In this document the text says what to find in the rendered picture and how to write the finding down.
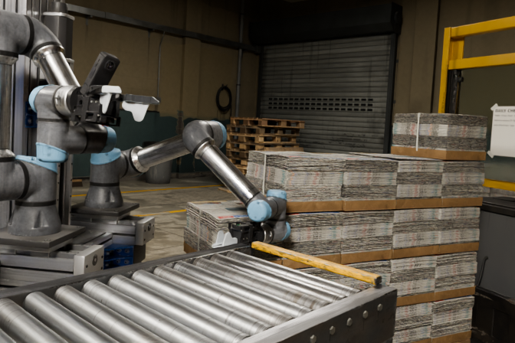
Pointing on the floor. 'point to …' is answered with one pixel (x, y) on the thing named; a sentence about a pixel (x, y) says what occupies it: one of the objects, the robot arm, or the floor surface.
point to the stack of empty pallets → (257, 137)
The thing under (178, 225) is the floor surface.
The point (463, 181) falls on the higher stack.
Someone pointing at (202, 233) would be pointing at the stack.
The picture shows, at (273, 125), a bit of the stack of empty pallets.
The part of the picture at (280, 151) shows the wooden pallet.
